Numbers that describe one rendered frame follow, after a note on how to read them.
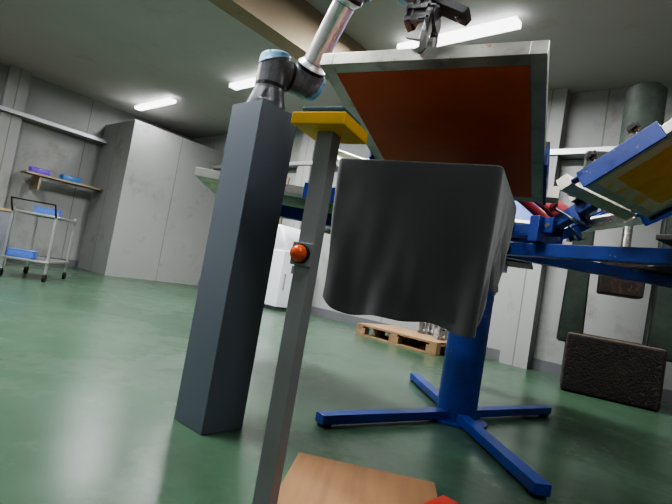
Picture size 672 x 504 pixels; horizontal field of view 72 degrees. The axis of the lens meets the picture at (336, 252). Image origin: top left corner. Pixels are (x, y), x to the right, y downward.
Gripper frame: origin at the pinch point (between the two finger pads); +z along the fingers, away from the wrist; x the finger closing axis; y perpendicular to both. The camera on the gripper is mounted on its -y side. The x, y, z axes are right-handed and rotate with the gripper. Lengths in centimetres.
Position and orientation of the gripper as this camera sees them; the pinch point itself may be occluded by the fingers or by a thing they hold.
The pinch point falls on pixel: (425, 55)
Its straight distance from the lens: 131.6
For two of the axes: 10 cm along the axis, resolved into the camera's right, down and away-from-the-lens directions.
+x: -3.7, -3.4, -8.7
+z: -2.6, 9.3, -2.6
